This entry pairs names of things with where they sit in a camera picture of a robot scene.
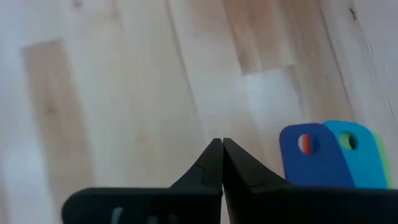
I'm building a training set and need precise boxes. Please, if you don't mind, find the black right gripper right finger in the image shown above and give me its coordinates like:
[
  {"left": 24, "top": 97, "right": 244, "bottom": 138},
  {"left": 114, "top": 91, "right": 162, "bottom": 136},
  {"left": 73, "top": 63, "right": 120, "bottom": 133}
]
[{"left": 222, "top": 137, "right": 295, "bottom": 224}]

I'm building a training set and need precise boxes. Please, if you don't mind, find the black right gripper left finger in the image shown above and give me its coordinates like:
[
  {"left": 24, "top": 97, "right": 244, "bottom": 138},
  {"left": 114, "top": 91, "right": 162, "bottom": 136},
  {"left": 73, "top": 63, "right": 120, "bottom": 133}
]
[{"left": 169, "top": 138, "right": 224, "bottom": 197}]

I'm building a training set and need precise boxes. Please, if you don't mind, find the dark blue plastic tag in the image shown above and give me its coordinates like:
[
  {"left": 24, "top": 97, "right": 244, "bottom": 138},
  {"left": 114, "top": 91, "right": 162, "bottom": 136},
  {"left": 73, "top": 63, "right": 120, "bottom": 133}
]
[{"left": 278, "top": 123, "right": 357, "bottom": 190}]

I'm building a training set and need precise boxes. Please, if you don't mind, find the light blue plastic measuring cup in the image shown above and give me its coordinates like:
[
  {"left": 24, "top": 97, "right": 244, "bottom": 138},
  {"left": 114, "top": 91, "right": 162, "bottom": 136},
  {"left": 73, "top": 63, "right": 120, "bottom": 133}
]
[{"left": 322, "top": 120, "right": 389, "bottom": 190}]

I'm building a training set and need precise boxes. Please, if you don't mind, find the green plastic measuring cup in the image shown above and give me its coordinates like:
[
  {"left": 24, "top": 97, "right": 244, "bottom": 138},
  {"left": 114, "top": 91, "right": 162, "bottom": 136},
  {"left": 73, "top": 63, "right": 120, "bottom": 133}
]
[{"left": 369, "top": 129, "right": 394, "bottom": 190}]

